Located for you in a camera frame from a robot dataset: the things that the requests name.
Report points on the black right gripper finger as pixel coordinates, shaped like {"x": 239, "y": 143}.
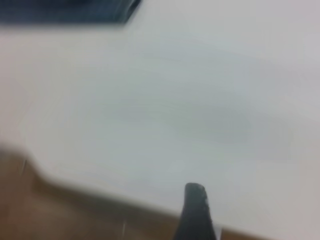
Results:
{"x": 196, "y": 215}

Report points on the blue washed denim pants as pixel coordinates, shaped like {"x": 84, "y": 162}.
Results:
{"x": 62, "y": 10}

